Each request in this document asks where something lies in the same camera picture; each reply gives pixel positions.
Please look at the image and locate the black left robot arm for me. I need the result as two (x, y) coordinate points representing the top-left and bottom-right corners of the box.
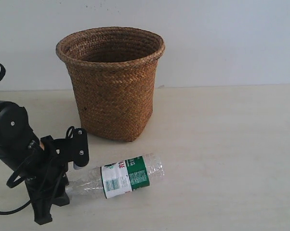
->
(0, 101), (72, 225)

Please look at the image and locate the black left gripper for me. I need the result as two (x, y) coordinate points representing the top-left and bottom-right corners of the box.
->
(25, 135), (70, 218)

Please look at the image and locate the brown woven wicker basket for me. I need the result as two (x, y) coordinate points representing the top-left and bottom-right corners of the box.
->
(56, 26), (165, 142)

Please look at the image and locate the clear plastic bottle green label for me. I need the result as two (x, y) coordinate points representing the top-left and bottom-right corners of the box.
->
(66, 154), (165, 199)

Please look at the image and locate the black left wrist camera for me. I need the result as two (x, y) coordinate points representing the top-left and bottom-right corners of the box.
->
(55, 127), (90, 170)

